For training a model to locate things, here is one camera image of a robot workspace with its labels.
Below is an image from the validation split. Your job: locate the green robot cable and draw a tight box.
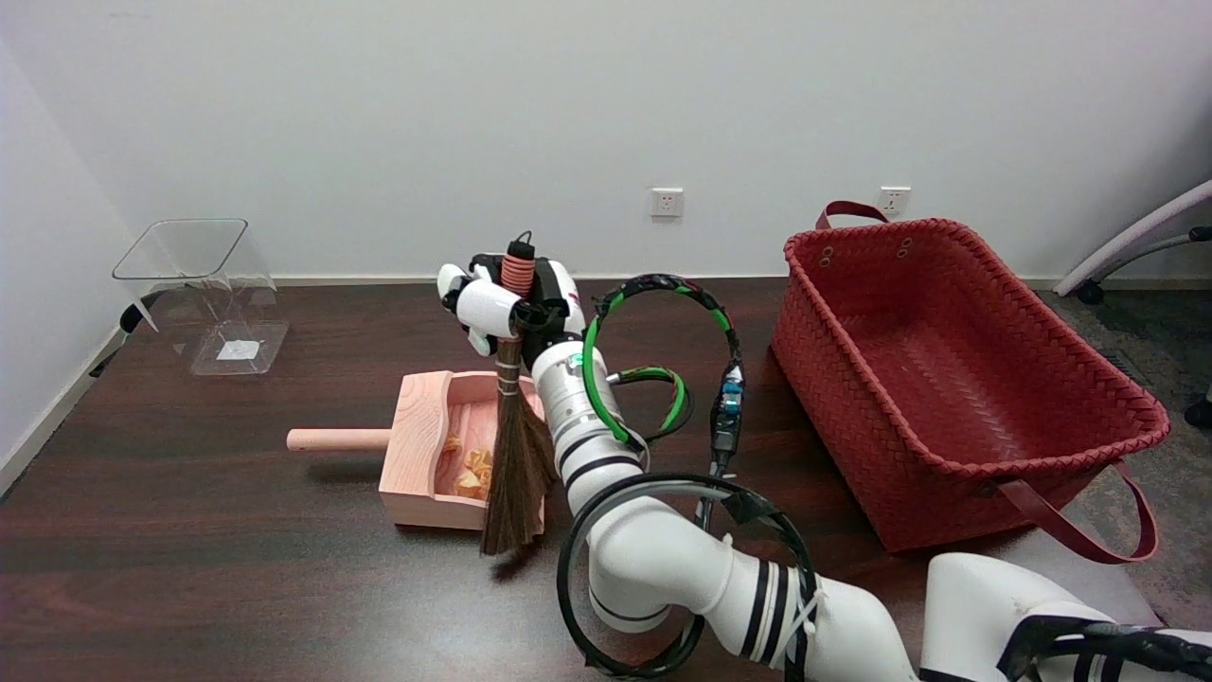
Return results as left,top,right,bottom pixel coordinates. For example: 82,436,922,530
606,367,694,444

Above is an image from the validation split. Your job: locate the black wrapped robot cable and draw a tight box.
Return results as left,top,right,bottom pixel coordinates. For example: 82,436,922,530
581,273,751,531

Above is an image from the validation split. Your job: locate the red woven basket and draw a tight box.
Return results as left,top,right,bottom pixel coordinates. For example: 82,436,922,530
771,199,1173,565

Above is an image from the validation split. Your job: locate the grey office chair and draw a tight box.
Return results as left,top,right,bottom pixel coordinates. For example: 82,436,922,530
1054,178,1212,427

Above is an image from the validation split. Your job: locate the black cable loop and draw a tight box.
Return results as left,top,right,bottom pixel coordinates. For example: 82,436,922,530
556,473,821,680

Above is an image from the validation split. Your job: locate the pink wooden dustpan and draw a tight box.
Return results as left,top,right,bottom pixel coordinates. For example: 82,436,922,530
287,370,547,533

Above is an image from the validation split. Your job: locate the clear acrylic container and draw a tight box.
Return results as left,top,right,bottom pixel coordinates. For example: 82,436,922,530
112,219,290,377

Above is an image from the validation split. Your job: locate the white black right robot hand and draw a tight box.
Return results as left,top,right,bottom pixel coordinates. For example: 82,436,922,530
437,251,588,359

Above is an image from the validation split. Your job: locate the brown bristle hand broom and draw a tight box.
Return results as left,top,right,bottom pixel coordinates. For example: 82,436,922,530
479,230,561,558

